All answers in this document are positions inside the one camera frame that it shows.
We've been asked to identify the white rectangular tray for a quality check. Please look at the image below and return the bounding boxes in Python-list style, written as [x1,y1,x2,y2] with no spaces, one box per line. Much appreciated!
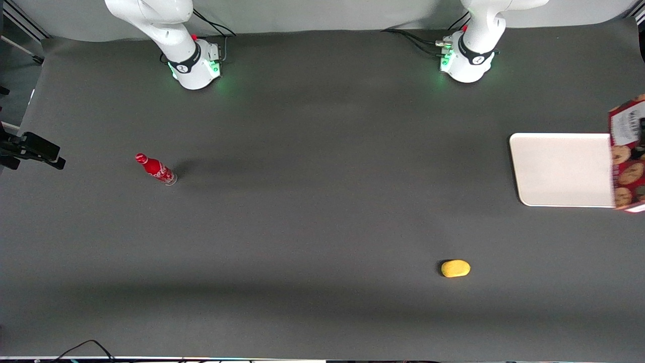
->
[509,133,616,208]

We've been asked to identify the aluminium frame bar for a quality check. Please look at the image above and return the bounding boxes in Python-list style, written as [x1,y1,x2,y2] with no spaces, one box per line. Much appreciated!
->
[0,0,52,65]

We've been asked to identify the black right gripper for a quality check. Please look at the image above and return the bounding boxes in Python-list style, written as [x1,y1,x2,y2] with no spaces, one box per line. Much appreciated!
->
[0,124,67,171]

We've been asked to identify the red cookie box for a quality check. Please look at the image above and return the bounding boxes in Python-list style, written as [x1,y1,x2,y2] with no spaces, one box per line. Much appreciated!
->
[608,94,645,213]

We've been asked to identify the black cable at table edge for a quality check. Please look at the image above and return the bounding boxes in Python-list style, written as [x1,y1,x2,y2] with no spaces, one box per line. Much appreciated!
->
[50,339,117,363]

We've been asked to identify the red soda bottle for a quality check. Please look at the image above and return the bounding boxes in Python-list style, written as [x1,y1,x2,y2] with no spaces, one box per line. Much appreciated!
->
[135,153,178,187]

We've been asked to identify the black right arm base cables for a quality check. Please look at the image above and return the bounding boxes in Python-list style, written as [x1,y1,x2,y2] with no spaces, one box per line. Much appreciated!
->
[160,9,237,64]

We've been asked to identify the black arm base cables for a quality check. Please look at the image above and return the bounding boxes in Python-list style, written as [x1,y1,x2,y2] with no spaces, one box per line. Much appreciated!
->
[160,9,237,64]
[380,11,472,57]

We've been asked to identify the black left arm base cables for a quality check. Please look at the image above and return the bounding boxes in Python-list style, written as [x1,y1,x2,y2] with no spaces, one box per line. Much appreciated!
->
[380,11,472,57]

